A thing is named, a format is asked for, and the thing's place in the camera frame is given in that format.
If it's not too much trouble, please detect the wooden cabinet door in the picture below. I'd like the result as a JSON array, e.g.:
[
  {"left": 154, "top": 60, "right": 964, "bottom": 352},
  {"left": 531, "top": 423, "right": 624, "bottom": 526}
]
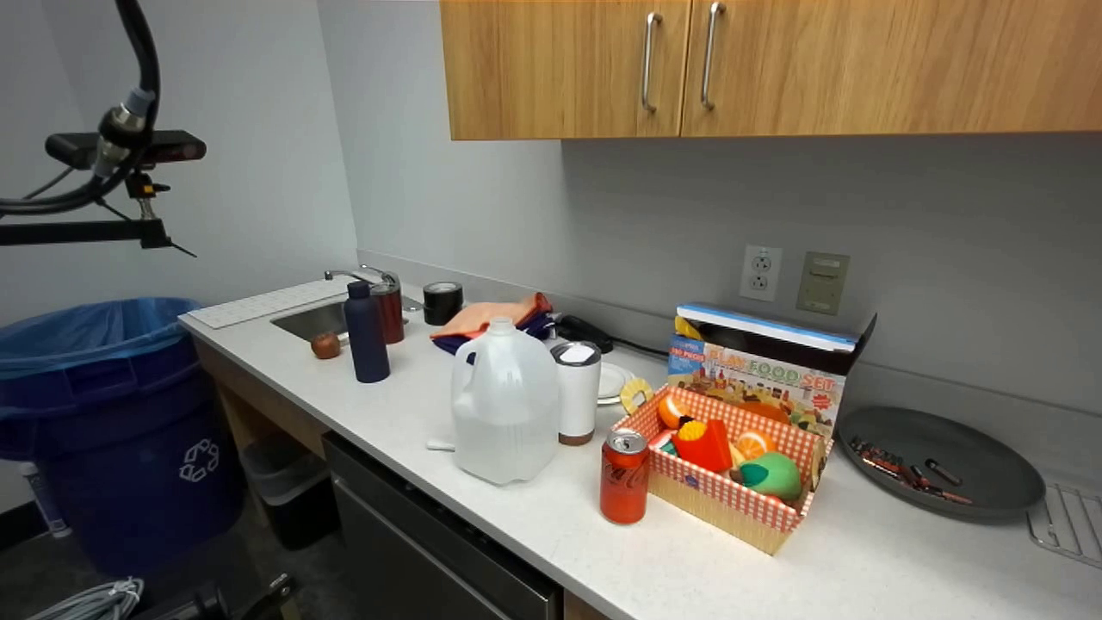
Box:
[
  {"left": 438, "top": 0, "right": 691, "bottom": 145},
  {"left": 681, "top": 0, "right": 1102, "bottom": 145}
]

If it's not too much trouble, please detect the orange cloth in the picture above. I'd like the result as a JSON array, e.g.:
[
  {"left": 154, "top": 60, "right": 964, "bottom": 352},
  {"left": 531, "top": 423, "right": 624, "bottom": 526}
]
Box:
[{"left": 438, "top": 292, "right": 554, "bottom": 345}]

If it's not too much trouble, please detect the white tumbler black lid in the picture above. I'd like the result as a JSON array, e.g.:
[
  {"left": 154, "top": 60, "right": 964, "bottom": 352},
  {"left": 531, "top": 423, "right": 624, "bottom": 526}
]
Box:
[{"left": 552, "top": 338, "right": 605, "bottom": 448}]

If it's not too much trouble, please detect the translucent plastic milk jug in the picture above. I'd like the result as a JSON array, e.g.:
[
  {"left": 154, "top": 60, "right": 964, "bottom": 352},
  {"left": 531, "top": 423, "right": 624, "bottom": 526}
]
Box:
[{"left": 448, "top": 315, "right": 564, "bottom": 489}]

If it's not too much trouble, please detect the yellow tape roll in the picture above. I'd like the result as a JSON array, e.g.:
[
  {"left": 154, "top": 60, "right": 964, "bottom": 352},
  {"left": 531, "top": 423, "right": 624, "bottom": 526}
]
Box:
[{"left": 618, "top": 374, "right": 659, "bottom": 415}]

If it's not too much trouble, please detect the orange toy fruit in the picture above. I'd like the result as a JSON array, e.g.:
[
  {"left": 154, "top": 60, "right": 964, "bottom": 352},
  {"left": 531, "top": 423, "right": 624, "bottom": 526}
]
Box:
[{"left": 653, "top": 390, "right": 691, "bottom": 433}]

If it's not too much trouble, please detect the dark red bottle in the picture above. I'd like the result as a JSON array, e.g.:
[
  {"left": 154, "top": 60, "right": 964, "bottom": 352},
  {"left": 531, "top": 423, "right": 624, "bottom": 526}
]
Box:
[{"left": 368, "top": 273, "right": 410, "bottom": 349}]

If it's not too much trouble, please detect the red soda can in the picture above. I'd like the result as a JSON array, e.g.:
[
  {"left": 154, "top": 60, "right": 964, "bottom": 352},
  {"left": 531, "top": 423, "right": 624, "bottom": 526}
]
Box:
[{"left": 596, "top": 423, "right": 653, "bottom": 530}]

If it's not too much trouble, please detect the dark blue bottle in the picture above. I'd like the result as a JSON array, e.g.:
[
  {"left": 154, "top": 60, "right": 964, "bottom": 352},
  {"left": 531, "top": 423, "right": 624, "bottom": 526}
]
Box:
[{"left": 346, "top": 280, "right": 395, "bottom": 385}]

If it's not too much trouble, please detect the red toy cup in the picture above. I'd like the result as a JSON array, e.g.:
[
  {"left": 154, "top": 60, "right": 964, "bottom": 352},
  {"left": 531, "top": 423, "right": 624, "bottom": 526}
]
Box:
[{"left": 672, "top": 413, "right": 737, "bottom": 478}]

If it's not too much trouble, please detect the silver faucet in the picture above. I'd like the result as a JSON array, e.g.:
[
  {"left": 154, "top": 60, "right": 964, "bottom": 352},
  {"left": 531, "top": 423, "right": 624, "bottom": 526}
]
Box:
[{"left": 320, "top": 261, "right": 388, "bottom": 292}]

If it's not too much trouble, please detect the colorful toy food box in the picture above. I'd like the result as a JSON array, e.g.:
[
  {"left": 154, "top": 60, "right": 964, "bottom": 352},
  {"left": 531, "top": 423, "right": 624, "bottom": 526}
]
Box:
[{"left": 666, "top": 299, "right": 882, "bottom": 442}]

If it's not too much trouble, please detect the small brown bowl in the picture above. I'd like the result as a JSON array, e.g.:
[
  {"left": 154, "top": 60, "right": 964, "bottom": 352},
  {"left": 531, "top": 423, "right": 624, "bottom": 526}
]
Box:
[{"left": 306, "top": 326, "right": 347, "bottom": 361}]

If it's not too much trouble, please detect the steel sink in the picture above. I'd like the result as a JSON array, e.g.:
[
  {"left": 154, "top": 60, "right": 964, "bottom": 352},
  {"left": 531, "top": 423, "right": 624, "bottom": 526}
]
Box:
[{"left": 269, "top": 292, "right": 355, "bottom": 349}]

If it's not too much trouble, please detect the red checkered cardboard tray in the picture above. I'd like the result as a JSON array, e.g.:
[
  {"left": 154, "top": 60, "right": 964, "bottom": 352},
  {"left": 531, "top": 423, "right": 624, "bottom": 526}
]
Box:
[{"left": 642, "top": 382, "right": 832, "bottom": 559}]

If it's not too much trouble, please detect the black dishwasher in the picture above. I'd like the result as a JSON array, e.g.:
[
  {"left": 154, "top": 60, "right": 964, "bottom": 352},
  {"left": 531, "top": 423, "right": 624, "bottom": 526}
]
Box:
[{"left": 323, "top": 430, "right": 570, "bottom": 620}]

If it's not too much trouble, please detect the black waste bin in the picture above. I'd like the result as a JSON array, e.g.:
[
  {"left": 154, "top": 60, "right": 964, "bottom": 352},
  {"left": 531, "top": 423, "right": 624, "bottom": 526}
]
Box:
[{"left": 237, "top": 430, "right": 346, "bottom": 554}]

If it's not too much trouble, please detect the dark round plate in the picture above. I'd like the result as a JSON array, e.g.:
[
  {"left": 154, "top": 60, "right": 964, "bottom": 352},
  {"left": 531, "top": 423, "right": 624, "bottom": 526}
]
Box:
[{"left": 832, "top": 400, "right": 1051, "bottom": 530}]

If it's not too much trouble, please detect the blue recycling bin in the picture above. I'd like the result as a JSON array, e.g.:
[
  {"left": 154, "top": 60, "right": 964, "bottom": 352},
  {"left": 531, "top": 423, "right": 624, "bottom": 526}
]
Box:
[{"left": 0, "top": 292, "right": 250, "bottom": 583}]

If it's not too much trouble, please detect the clear plastic bag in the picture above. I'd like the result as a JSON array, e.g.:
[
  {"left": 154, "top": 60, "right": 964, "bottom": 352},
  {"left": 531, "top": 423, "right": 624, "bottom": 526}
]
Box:
[{"left": 24, "top": 576, "right": 149, "bottom": 620}]

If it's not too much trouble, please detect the white wall outlet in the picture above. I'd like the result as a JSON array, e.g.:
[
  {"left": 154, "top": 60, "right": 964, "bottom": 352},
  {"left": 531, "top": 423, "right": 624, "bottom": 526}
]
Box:
[{"left": 737, "top": 242, "right": 790, "bottom": 305}]

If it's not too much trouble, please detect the silver cabinet door handle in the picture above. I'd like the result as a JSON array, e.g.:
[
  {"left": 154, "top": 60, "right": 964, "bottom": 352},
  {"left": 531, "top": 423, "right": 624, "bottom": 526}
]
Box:
[
  {"left": 637, "top": 5, "right": 666, "bottom": 121},
  {"left": 697, "top": 0, "right": 731, "bottom": 112}
]

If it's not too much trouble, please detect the beige switch plate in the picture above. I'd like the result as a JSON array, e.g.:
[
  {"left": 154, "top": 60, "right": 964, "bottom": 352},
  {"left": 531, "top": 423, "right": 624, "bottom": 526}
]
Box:
[{"left": 792, "top": 246, "right": 852, "bottom": 320}]

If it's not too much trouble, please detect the black stereo camera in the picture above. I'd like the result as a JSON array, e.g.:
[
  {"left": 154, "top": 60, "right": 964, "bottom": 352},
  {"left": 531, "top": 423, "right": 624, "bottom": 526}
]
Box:
[{"left": 40, "top": 126, "right": 213, "bottom": 171}]

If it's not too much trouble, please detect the black cable silver connector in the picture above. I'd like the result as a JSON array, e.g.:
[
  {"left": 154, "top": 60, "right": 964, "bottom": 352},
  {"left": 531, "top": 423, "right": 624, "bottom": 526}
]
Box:
[{"left": 0, "top": 0, "right": 161, "bottom": 221}]

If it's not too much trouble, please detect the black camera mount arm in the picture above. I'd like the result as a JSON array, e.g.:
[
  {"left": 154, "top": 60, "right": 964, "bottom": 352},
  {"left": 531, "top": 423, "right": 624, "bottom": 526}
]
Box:
[{"left": 0, "top": 165, "right": 199, "bottom": 257}]

